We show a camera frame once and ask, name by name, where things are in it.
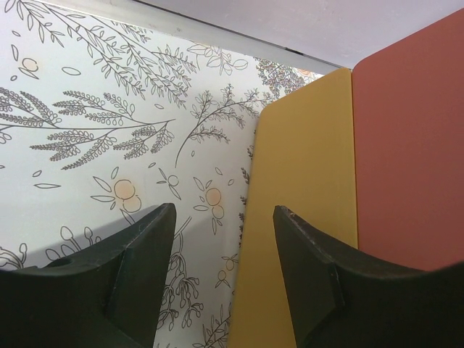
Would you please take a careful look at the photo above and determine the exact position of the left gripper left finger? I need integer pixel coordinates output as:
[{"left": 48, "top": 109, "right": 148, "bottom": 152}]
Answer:
[{"left": 1, "top": 203, "right": 176, "bottom": 347}]

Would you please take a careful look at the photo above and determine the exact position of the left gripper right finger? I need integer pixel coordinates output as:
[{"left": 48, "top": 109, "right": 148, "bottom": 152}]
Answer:
[{"left": 273, "top": 206, "right": 463, "bottom": 347}]

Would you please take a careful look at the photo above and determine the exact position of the yellow bottom drawer box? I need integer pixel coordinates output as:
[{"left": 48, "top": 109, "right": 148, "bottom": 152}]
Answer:
[{"left": 228, "top": 68, "right": 358, "bottom": 347}]

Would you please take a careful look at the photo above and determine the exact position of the pink drawer box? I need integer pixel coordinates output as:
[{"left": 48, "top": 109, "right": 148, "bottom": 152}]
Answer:
[{"left": 352, "top": 11, "right": 463, "bottom": 270}]

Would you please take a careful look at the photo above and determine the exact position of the floral patterned table mat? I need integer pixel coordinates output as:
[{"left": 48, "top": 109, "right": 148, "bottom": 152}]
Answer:
[{"left": 1, "top": 1, "right": 319, "bottom": 347}]

